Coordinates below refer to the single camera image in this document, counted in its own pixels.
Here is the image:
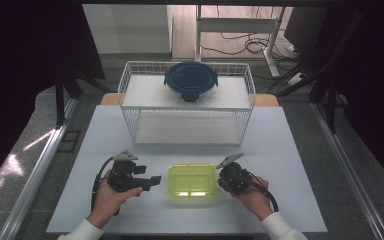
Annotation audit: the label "person's left hand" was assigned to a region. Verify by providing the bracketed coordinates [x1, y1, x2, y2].
[86, 169, 144, 230]

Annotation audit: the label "white metal desk frame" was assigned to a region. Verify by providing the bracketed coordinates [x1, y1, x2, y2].
[194, 4, 287, 78]

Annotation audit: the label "green rectangular plastic container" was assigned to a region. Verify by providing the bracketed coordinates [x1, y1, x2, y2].
[166, 162, 220, 200]

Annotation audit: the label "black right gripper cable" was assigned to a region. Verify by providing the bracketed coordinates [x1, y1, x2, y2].
[247, 171, 280, 214]

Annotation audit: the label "person's right hand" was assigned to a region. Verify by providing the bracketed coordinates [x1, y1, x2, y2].
[231, 175, 275, 222]

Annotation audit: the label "wooden board under table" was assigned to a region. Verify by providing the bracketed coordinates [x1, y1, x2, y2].
[99, 92, 280, 108]

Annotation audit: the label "black metal stand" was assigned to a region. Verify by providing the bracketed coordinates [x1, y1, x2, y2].
[268, 9, 368, 135]
[53, 64, 112, 130]

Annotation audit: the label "white power strip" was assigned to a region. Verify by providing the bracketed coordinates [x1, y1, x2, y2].
[285, 71, 305, 87]

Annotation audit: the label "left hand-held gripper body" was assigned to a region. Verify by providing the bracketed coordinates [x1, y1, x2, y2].
[106, 150, 148, 193]

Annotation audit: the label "dark monitor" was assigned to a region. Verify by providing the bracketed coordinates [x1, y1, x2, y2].
[283, 6, 328, 55]

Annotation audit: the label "white wire shelf rack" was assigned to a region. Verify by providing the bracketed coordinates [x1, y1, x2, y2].
[117, 60, 257, 147]

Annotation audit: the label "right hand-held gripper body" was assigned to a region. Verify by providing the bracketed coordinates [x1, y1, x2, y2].
[215, 152, 254, 196]

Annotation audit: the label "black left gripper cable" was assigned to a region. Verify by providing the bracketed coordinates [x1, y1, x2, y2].
[90, 156, 121, 217]

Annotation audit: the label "white cabinet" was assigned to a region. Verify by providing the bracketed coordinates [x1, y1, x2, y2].
[82, 3, 175, 55]

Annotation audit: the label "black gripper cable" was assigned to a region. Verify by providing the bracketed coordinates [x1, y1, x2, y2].
[90, 156, 121, 217]
[247, 171, 280, 214]

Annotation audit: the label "dark curtain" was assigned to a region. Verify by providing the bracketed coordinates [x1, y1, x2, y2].
[323, 0, 384, 195]

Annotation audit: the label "round container with dark blue lid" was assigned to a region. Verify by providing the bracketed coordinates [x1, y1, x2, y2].
[163, 60, 220, 104]

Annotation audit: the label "black floor cables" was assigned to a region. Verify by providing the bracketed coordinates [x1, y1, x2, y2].
[199, 5, 303, 63]

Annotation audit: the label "aluminium rail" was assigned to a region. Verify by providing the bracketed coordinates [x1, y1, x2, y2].
[0, 97, 80, 240]
[310, 100, 384, 240]

